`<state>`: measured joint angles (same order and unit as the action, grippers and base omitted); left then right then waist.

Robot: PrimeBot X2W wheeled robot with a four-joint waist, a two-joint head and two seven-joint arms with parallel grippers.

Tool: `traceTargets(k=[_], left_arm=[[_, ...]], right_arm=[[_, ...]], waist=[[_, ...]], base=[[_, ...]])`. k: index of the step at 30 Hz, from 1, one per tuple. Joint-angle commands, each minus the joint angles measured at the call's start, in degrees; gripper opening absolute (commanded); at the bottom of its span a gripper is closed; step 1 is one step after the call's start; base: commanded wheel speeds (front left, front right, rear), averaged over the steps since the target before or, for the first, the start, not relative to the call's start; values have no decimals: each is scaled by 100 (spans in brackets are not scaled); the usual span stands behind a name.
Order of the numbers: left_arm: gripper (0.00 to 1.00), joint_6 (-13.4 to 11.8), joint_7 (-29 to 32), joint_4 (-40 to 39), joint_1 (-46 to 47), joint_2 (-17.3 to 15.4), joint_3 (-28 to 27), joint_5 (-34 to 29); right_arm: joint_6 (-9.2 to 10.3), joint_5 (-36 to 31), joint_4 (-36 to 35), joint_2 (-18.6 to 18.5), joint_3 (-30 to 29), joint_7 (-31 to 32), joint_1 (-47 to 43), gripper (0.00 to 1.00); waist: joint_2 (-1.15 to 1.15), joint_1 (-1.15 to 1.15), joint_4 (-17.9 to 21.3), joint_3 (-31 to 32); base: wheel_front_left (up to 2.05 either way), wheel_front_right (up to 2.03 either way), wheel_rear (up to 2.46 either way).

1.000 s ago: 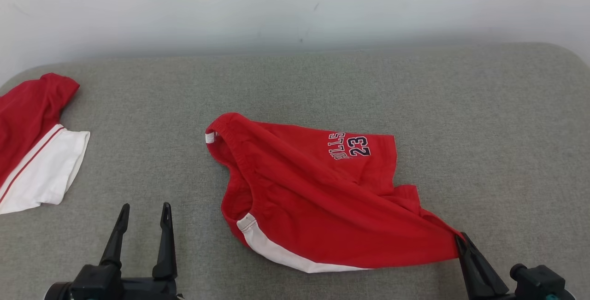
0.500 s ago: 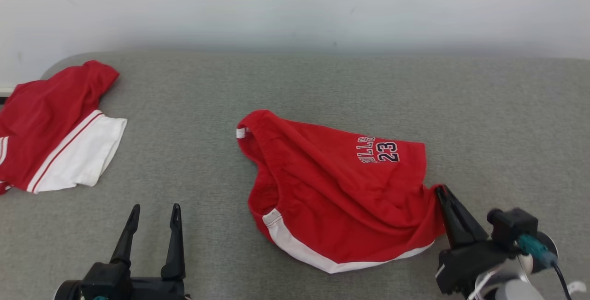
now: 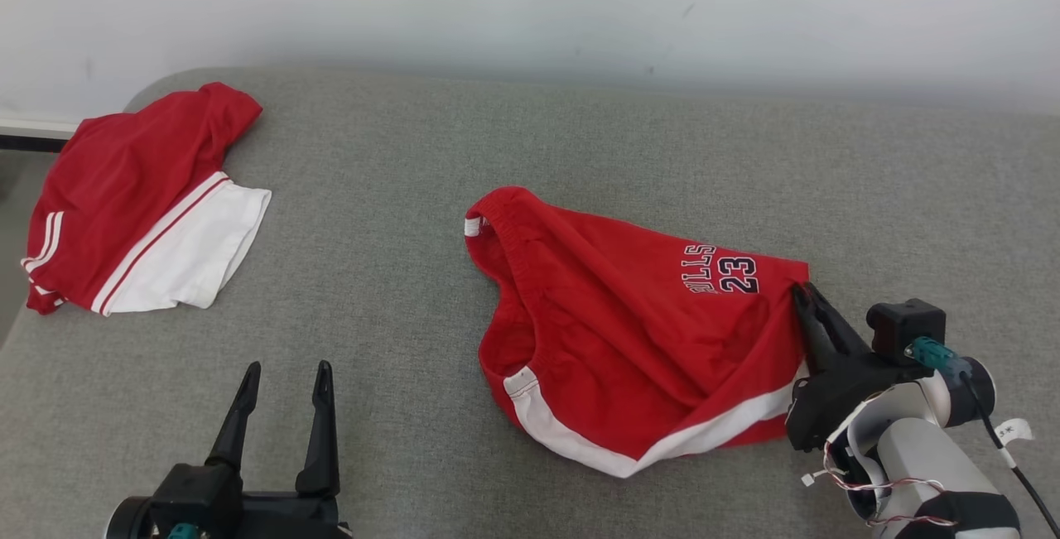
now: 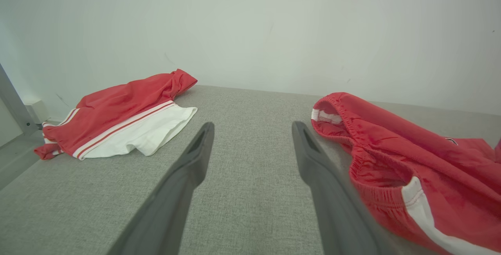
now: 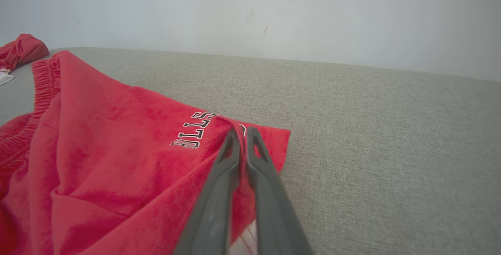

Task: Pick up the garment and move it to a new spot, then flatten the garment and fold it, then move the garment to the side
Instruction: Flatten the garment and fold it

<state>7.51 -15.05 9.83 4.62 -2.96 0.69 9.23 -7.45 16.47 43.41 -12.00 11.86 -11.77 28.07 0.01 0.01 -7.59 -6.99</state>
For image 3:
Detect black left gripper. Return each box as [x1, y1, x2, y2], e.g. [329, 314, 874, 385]
[207, 360, 353, 539]

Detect thin red white wires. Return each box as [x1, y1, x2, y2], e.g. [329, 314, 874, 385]
[799, 419, 953, 527]

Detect red and white t-shirt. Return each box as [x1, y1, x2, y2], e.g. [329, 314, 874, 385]
[22, 82, 272, 316]

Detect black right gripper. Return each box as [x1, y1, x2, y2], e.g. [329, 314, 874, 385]
[785, 281, 937, 453]

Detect red shorts with white stripe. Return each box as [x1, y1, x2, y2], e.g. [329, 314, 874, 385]
[464, 185, 811, 479]

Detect white wall baseboard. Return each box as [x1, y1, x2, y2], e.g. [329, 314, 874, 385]
[0, 115, 84, 152]

